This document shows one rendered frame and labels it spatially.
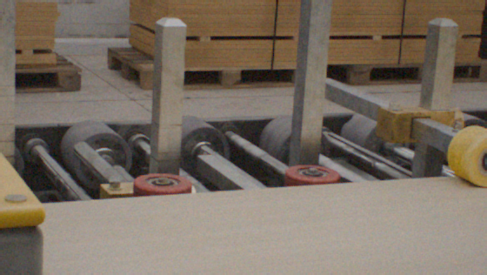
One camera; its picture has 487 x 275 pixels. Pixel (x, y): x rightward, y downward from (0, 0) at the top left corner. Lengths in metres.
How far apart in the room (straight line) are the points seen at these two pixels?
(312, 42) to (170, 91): 0.23
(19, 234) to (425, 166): 1.46
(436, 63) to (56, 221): 0.70
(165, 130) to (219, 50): 5.25
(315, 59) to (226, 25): 5.17
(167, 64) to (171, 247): 0.37
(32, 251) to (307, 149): 1.33
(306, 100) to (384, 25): 5.72
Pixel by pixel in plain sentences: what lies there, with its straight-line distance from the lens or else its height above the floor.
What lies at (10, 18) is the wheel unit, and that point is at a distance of 1.41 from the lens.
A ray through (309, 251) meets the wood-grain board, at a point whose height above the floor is 0.90.
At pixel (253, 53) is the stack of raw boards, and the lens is 6.85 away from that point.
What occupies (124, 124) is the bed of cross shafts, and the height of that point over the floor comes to 0.84.
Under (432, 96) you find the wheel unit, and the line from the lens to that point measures 1.70.
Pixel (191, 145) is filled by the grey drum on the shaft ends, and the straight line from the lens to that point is 1.97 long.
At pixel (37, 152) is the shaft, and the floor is 0.81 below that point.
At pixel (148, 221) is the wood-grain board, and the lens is 1.28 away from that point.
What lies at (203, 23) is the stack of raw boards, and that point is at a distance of 6.67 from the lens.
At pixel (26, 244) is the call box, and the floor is 1.21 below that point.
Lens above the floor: 1.31
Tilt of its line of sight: 14 degrees down
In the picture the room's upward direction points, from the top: 4 degrees clockwise
